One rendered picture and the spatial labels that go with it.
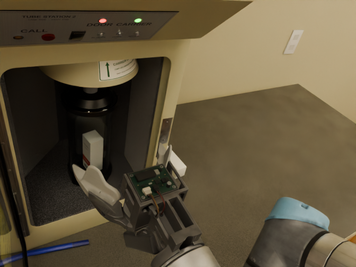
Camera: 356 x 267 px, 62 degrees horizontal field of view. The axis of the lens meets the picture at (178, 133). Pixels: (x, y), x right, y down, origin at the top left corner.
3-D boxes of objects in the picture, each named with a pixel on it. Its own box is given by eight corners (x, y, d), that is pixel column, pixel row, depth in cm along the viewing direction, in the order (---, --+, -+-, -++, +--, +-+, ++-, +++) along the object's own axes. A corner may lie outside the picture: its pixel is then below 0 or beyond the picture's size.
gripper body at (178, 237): (169, 156, 42) (216, 228, 36) (158, 190, 48) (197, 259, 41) (118, 170, 38) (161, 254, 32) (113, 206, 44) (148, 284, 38)
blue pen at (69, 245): (18, 256, 61) (88, 242, 66) (18, 251, 62) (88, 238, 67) (19, 259, 62) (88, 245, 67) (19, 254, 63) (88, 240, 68)
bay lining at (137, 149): (12, 148, 75) (-20, 2, 53) (111, 128, 87) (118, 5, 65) (31, 227, 60) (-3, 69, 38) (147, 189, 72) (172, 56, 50)
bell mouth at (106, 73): (28, 43, 56) (24, 14, 52) (117, 39, 64) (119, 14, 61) (50, 94, 45) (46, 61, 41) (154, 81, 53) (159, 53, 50)
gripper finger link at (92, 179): (73, 143, 42) (130, 172, 41) (74, 169, 46) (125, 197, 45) (58, 157, 40) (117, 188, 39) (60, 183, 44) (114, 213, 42)
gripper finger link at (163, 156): (181, 128, 50) (175, 170, 43) (174, 152, 54) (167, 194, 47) (163, 124, 49) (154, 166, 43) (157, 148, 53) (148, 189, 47)
